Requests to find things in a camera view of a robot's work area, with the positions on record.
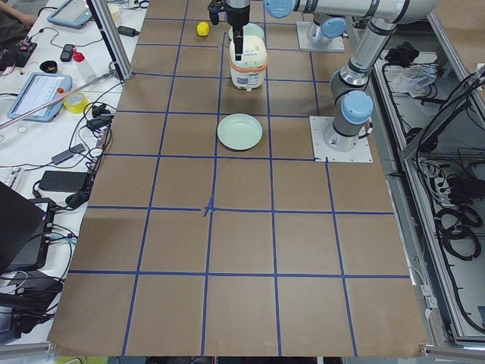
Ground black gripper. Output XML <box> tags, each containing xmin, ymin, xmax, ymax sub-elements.
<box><xmin>208</xmin><ymin>0</ymin><xmax>250</xmax><ymax>61</ymax></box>

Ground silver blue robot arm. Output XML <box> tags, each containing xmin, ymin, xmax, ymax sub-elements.
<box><xmin>297</xmin><ymin>13</ymin><xmax>346</xmax><ymax>52</ymax></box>
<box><xmin>264</xmin><ymin>0</ymin><xmax>437</xmax><ymax>152</ymax></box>

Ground white orange rice cooker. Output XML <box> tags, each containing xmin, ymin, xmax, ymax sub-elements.
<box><xmin>230</xmin><ymin>36</ymin><xmax>268</xmax><ymax>91</ymax></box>

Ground yellow lemon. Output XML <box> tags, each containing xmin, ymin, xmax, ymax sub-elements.
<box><xmin>196</xmin><ymin>21</ymin><xmax>210</xmax><ymax>37</ymax></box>

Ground black small adapter brick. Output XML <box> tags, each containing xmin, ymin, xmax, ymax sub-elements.
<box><xmin>117</xmin><ymin>25</ymin><xmax>139</xmax><ymax>37</ymax></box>

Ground red cap spray bottle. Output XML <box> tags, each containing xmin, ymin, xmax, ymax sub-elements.
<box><xmin>73</xmin><ymin>48</ymin><xmax>96</xmax><ymax>82</ymax></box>

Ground black cloth bundle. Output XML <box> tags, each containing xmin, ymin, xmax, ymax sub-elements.
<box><xmin>384</xmin><ymin>42</ymin><xmax>420</xmax><ymax>67</ymax></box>

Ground yellow tape roll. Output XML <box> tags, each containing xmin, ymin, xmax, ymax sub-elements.
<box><xmin>63</xmin><ymin>92</ymin><xmax>89</xmax><ymax>114</ymax></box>

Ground grey usb hub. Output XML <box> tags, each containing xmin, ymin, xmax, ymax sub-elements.
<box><xmin>52</xmin><ymin>143</ymin><xmax>86</xmax><ymax>165</ymax></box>

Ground blue teach pendant tablet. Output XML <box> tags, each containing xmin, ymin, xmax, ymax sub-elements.
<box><xmin>8</xmin><ymin>72</ymin><xmax>72</xmax><ymax>122</ymax></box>

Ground black power adapter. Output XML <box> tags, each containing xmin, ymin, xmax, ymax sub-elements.
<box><xmin>39</xmin><ymin>171</ymin><xmax>88</xmax><ymax>193</ymax></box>

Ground black laptop computer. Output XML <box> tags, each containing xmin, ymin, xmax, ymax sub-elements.
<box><xmin>1</xmin><ymin>184</ymin><xmax>55</xmax><ymax>273</ymax></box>

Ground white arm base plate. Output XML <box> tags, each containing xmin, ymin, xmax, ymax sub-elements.
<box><xmin>296</xmin><ymin>21</ymin><xmax>345</xmax><ymax>53</ymax></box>
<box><xmin>309</xmin><ymin>116</ymin><xmax>373</xmax><ymax>163</ymax></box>

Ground aluminium frame post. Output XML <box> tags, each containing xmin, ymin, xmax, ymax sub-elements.
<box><xmin>86</xmin><ymin>0</ymin><xmax>133</xmax><ymax>81</ymax></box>

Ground coiled black cables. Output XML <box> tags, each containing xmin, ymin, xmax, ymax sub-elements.
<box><xmin>433</xmin><ymin>204</ymin><xmax>483</xmax><ymax>262</ymax></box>

